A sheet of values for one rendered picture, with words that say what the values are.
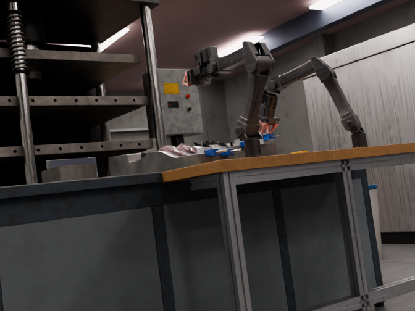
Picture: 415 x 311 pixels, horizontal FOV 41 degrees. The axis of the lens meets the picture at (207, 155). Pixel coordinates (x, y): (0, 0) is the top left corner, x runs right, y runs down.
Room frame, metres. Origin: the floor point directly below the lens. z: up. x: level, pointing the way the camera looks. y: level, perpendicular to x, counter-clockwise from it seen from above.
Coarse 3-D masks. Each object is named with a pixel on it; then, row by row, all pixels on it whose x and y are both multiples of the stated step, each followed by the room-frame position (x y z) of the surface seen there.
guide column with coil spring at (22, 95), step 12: (12, 36) 2.65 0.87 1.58; (12, 48) 2.65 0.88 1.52; (24, 60) 2.67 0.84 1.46; (24, 84) 2.66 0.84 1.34; (24, 96) 2.65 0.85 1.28; (24, 108) 2.65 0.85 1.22; (24, 120) 2.65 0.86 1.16; (24, 132) 2.65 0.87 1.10; (24, 144) 2.65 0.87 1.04; (24, 156) 2.65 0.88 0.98; (36, 180) 2.67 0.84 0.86
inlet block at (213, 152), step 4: (200, 148) 2.23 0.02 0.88; (204, 148) 2.22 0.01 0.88; (208, 148) 2.24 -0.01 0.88; (200, 152) 2.23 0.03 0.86; (204, 152) 2.22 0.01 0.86; (208, 152) 2.21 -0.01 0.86; (212, 152) 2.20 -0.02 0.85; (216, 152) 2.21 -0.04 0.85; (220, 152) 2.20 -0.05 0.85; (208, 156) 2.21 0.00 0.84; (212, 156) 2.23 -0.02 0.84
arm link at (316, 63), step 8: (312, 56) 2.47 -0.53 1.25; (304, 64) 2.52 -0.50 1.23; (312, 64) 2.48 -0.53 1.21; (320, 64) 2.46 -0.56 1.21; (288, 72) 2.56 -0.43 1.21; (296, 72) 2.54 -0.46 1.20; (304, 72) 2.52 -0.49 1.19; (312, 72) 2.52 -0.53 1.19; (320, 72) 2.46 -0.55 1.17; (328, 72) 2.44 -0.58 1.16; (280, 80) 2.57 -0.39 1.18; (288, 80) 2.56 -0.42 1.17; (296, 80) 2.57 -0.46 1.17; (280, 88) 2.60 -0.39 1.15
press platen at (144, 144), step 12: (48, 144) 2.76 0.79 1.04; (60, 144) 2.79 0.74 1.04; (72, 144) 2.83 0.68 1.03; (84, 144) 2.87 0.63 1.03; (96, 144) 2.91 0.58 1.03; (108, 144) 2.95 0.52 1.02; (120, 144) 3.01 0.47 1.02; (132, 144) 3.04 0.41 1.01; (144, 144) 3.09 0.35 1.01; (0, 156) 2.61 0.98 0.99; (12, 156) 2.65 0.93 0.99
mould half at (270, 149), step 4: (212, 144) 2.76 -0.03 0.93; (216, 144) 2.76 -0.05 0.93; (228, 144) 2.79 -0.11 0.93; (268, 144) 2.55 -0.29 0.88; (272, 144) 2.56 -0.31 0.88; (196, 148) 2.64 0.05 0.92; (228, 148) 2.45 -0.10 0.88; (232, 148) 2.43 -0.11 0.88; (236, 148) 2.43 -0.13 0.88; (240, 148) 2.44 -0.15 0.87; (244, 148) 2.46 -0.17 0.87; (264, 148) 2.53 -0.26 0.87; (268, 148) 2.54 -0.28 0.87; (272, 148) 2.56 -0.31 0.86; (276, 148) 2.57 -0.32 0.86; (236, 152) 2.43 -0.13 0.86; (240, 152) 2.44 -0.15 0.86; (244, 152) 2.46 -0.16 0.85; (264, 152) 2.53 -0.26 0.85; (268, 152) 2.54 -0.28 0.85; (272, 152) 2.56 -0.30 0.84; (276, 152) 2.57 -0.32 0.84; (236, 156) 2.43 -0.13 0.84; (240, 156) 2.44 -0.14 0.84; (244, 156) 2.45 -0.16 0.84
